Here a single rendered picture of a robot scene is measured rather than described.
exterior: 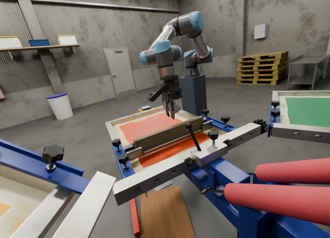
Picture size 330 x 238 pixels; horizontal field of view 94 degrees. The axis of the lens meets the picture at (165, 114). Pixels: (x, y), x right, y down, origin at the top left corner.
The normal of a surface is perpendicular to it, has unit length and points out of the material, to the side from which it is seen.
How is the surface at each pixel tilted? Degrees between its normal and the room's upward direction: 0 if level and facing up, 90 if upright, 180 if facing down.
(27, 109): 90
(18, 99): 90
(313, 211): 83
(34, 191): 32
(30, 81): 90
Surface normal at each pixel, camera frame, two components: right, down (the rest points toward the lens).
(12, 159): 0.40, -0.85
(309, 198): -0.90, -0.43
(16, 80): 0.64, 0.17
